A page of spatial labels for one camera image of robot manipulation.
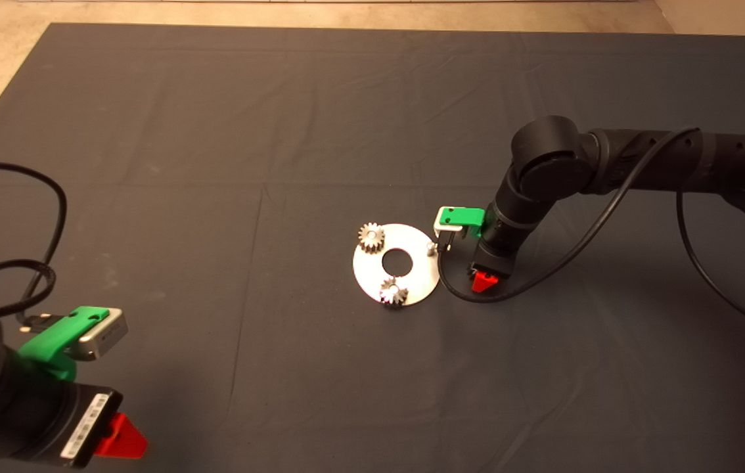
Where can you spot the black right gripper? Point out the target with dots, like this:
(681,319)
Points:
(494,259)

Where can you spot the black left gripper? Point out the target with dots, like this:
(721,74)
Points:
(77,427)

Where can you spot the small steel planetary gear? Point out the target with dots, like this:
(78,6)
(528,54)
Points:
(394,293)
(372,238)

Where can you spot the round metal carrier plate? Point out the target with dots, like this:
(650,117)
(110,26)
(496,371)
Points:
(422,279)

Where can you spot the dark grey table cloth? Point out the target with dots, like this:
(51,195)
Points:
(346,394)

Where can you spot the green right camera mount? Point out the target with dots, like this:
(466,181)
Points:
(464,217)

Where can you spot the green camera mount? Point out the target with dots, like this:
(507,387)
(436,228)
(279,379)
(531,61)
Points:
(464,217)
(57,341)

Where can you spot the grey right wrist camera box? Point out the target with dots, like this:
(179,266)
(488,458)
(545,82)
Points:
(443,226)

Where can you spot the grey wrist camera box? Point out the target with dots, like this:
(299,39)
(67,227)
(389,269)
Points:
(443,226)
(106,338)

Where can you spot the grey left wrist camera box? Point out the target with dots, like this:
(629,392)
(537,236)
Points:
(106,338)

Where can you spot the green left camera mount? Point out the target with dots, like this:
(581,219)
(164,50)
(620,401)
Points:
(57,341)

